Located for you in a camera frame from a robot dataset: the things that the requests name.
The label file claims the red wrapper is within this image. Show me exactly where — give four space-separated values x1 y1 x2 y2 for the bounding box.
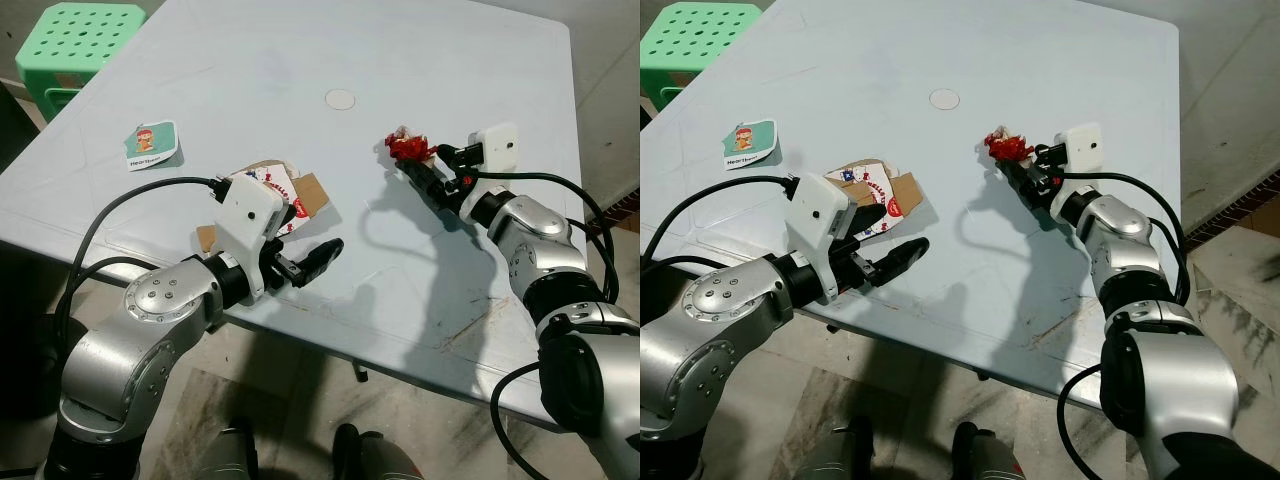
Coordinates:
386 126 438 166
983 128 1036 164

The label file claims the flattened printed cardboard box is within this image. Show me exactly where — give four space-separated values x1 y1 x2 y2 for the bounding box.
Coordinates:
196 160 332 251
826 158 925 241

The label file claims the teal white snack packet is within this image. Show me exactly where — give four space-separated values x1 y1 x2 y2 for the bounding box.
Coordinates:
124 120 181 172
722 119 780 171

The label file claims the grey left robot leg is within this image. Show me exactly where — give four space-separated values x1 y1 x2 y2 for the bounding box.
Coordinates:
195 425 263 480
790 415 873 480

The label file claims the grey robot leg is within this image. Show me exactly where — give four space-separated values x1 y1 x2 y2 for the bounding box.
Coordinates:
195 425 263 480
950 420 1031 480
790 415 873 480
333 423 426 480

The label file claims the grey right robot leg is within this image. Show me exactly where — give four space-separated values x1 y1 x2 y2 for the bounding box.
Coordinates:
333 423 426 480
950 420 1031 480

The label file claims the green plastic stool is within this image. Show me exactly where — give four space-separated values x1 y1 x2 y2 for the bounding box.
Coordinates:
640 2 763 109
15 2 148 109

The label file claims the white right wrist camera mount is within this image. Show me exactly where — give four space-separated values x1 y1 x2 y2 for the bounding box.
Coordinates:
472 122 522 173
1050 122 1105 196

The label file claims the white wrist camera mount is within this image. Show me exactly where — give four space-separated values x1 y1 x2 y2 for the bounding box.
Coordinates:
472 122 522 173
785 177 857 306
214 174 287 301
1050 122 1105 196

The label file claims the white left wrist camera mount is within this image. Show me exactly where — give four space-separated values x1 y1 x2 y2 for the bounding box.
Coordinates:
214 174 287 301
785 177 857 306

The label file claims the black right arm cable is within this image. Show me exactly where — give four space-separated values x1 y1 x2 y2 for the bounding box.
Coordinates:
472 170 621 303
1062 170 1196 303
488 360 548 480
1056 360 1107 480

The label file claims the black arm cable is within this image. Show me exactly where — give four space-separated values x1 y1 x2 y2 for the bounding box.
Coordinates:
1062 170 1196 303
1056 360 1107 480
472 170 621 303
55 176 223 346
641 175 801 269
488 360 548 480

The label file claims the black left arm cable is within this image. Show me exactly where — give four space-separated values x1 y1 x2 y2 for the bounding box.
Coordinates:
641 175 801 269
55 176 223 346

